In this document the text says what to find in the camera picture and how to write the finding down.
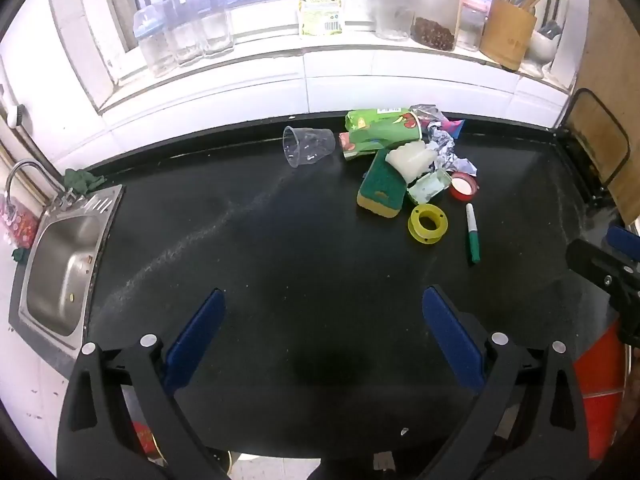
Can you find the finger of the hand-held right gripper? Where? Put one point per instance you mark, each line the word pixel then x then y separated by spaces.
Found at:
pixel 625 242
pixel 615 285

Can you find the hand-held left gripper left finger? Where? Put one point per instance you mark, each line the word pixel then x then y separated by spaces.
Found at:
pixel 195 340

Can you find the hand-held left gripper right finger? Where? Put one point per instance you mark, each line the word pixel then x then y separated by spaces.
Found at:
pixel 452 340

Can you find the yellow tape spool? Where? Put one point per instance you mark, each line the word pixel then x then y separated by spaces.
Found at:
pixel 414 223

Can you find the silver foil wrapper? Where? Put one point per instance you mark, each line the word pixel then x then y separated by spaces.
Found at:
pixel 442 142

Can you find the red cabinet front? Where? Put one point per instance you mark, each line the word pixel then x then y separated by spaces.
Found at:
pixel 600 385

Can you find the green marker pen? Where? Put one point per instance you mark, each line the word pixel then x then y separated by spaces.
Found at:
pixel 472 240

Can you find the stainless steel sink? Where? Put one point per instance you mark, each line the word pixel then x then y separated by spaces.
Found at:
pixel 65 270

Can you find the small white green box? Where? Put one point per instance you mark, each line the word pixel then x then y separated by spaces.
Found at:
pixel 430 187

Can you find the green yellow sponge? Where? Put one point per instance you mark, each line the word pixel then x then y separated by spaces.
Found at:
pixel 382 187

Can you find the crumpled white paper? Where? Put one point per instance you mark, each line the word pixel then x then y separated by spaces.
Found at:
pixel 462 165

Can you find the wooden cutting board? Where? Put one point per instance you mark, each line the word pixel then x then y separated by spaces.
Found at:
pixel 607 60

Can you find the green cloth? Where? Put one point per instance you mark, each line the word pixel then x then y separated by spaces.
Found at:
pixel 80 180

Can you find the blue pink wrapper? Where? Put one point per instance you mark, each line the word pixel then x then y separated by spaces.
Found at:
pixel 452 126

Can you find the white ceramic holder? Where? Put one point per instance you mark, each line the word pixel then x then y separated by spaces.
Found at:
pixel 542 47

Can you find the small green drink carton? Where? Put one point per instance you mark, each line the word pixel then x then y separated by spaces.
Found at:
pixel 360 147

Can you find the red dotted bag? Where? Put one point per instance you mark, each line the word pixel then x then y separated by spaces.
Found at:
pixel 17 220

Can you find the clear plastic cup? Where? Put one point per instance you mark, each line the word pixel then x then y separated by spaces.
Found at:
pixel 310 145

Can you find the bamboo utensil holder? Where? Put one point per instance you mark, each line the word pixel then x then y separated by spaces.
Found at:
pixel 510 35

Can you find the metal faucet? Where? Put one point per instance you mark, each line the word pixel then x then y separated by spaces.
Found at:
pixel 20 167

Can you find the glass jar pink lid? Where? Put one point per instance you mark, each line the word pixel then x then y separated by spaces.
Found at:
pixel 472 22

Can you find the small scrubbing brush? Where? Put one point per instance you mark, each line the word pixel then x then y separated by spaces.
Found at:
pixel 15 115

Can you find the tall jar brown contents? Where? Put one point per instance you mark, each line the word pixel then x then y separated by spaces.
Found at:
pixel 435 15

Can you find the clear bottle blue cap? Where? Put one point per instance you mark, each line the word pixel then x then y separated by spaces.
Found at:
pixel 152 45

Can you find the clear glass bottle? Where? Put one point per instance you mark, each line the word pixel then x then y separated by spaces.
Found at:
pixel 185 35
pixel 216 25

